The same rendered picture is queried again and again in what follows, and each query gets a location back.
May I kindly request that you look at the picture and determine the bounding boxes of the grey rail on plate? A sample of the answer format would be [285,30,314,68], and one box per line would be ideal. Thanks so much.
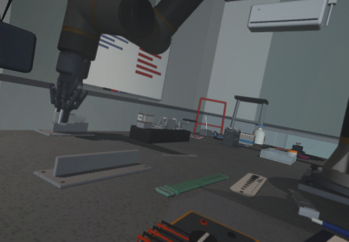
[33,149,153,190]

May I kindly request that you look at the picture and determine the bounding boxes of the dark blue monitor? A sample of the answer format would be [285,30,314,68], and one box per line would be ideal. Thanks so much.
[0,21,37,74]

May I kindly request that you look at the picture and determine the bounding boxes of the grey thin base plate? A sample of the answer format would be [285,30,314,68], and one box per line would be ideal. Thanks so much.
[34,128,96,138]

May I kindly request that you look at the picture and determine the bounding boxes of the grey small fixture parts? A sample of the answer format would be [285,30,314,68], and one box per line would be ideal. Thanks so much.
[155,116,183,130]

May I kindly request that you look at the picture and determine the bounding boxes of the white bottle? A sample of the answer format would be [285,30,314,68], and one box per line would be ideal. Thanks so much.
[253,124,266,146]

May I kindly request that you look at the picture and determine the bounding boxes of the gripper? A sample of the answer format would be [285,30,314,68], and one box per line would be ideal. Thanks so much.
[49,50,92,112]

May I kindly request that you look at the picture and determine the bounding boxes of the silver cylinder piece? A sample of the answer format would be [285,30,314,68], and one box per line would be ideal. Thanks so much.
[56,107,72,124]

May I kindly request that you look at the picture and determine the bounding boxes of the dark grey foot plate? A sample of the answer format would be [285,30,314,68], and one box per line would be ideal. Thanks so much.
[297,170,349,199]

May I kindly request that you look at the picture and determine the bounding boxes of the orange flat piece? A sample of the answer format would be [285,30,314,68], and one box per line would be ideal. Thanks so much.
[274,147,298,155]

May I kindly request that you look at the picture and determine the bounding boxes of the clear plastic box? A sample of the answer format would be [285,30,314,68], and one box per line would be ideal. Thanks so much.
[260,147,298,166]

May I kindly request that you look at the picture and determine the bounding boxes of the white grey small box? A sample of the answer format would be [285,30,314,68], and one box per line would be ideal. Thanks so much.
[136,112,155,130]

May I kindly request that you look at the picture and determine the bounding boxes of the beige band strap with holes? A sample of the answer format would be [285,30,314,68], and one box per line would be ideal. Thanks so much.
[229,172,268,198]

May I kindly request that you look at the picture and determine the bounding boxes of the grey cradle block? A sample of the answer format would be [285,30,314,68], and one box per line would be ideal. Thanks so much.
[51,113,89,134]

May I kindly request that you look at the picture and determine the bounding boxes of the grey white connector block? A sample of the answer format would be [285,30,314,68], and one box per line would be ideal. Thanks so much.
[288,189,321,221]

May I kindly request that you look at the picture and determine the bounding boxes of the green band strap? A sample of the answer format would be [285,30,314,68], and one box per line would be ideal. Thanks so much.
[155,172,229,198]

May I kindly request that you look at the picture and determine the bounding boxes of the dark grey box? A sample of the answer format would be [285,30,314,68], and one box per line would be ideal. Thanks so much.
[223,126,241,148]

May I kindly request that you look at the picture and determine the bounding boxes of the white air conditioner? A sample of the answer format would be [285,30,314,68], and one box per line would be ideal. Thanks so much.
[247,0,328,32]

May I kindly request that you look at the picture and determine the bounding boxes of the blue white pen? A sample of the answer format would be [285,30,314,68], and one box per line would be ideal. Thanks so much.
[310,216,349,234]

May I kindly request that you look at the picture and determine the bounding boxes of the black tray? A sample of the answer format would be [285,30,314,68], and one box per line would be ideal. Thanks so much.
[129,124,191,144]

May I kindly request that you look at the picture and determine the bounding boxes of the white board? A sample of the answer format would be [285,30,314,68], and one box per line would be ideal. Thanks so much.
[81,33,173,101]

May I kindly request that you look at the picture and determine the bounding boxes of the black cable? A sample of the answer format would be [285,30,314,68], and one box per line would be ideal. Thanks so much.
[0,0,17,22]

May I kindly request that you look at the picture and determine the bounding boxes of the black orange device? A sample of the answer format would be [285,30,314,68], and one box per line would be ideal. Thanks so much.
[135,210,260,242]

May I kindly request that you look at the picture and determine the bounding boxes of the red tube frame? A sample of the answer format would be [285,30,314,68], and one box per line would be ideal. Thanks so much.
[194,97,227,134]

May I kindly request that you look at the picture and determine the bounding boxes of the grey box with blue stripe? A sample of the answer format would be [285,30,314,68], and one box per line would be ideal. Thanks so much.
[239,132,256,146]

